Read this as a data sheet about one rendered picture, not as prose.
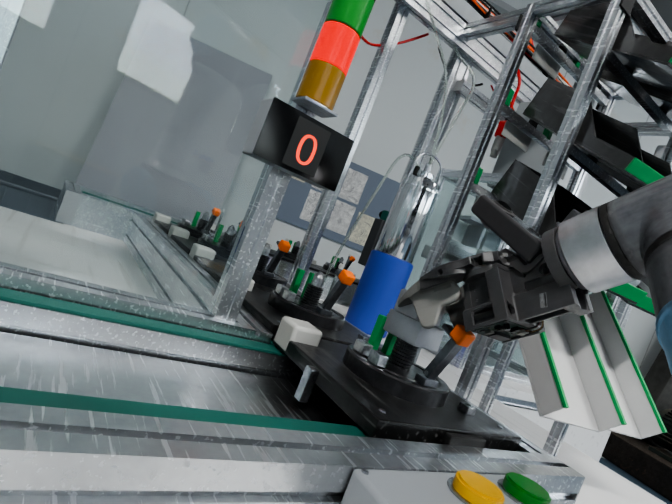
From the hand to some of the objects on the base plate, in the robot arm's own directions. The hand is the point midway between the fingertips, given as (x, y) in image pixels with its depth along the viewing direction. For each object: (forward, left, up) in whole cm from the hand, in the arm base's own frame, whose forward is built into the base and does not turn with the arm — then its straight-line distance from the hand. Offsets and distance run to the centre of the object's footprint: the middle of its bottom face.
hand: (420, 301), depth 60 cm
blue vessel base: (+99, -12, -21) cm, 102 cm away
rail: (-28, +16, -22) cm, 39 cm away
